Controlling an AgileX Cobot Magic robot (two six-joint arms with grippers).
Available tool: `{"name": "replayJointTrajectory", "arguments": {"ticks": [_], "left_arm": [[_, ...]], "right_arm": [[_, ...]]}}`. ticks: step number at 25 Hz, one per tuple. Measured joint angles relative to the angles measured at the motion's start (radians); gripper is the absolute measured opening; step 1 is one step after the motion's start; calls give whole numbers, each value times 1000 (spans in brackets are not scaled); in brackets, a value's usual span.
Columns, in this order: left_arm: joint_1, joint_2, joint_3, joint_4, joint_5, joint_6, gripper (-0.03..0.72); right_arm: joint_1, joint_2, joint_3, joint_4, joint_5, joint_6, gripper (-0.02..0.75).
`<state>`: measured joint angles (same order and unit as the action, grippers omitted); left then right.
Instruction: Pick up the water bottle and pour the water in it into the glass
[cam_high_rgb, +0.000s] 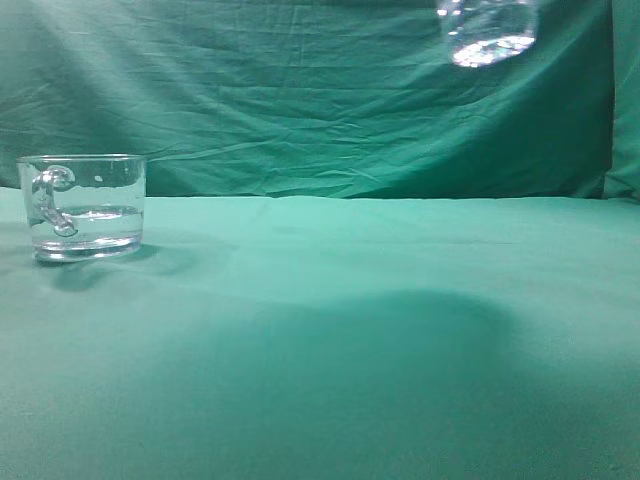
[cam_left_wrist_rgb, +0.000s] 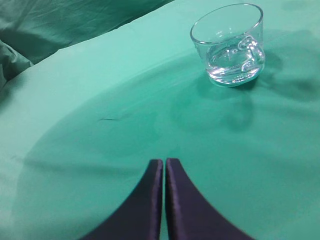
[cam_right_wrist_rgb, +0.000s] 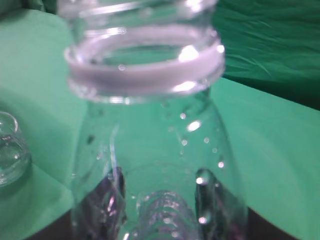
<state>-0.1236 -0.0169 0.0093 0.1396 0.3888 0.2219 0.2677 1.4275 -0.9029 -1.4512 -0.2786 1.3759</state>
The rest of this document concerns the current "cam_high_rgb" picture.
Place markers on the clear plastic water bottle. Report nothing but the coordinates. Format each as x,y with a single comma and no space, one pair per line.
479,33

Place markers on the green table cloth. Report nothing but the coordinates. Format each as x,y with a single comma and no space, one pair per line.
307,338

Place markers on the green backdrop cloth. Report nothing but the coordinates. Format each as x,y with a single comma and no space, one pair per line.
341,99

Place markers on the clear glass mug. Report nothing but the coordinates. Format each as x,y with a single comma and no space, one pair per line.
83,207

